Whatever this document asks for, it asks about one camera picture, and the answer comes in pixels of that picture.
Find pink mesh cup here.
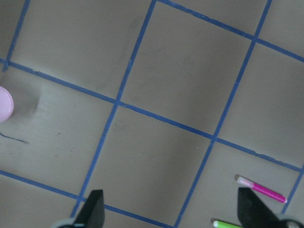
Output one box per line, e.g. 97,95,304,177
0,86,14,123

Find pink marker pen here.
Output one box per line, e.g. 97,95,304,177
236,176,288,204

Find green marker pen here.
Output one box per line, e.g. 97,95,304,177
212,220,242,228

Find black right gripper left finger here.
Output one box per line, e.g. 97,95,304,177
72,190,105,225

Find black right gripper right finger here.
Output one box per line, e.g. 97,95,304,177
237,187,279,226

